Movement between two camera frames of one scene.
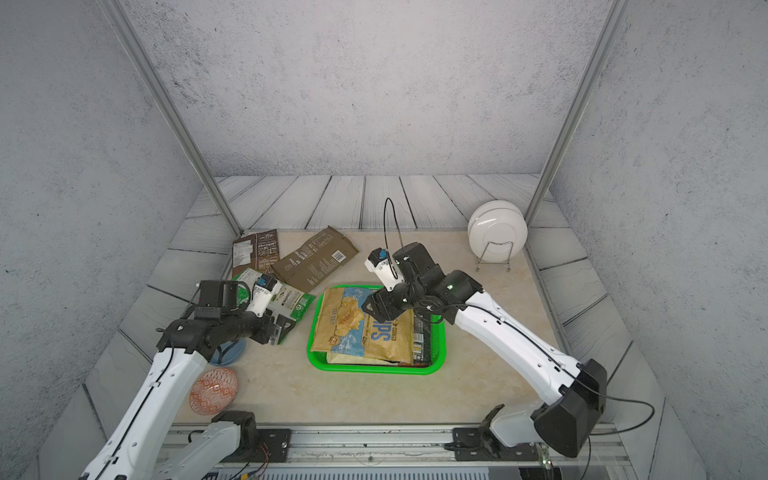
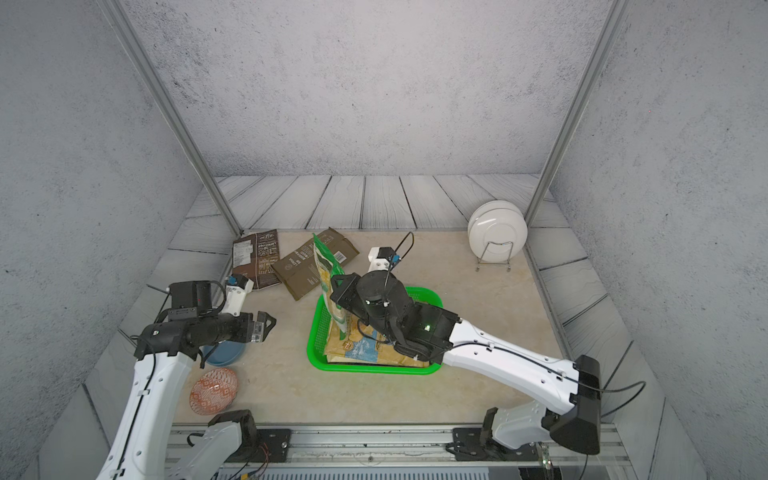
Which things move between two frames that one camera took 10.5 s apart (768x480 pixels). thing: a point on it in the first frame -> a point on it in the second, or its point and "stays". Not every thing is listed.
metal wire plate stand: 496,263 stays
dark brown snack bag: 257,252 stays
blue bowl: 228,352 stays
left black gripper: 278,332 -> 260,330
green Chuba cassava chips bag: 263,295 -> 335,321
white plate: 497,231 stays
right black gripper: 381,301 -> 347,296
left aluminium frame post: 117,14 stays
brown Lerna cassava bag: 307,265 stays
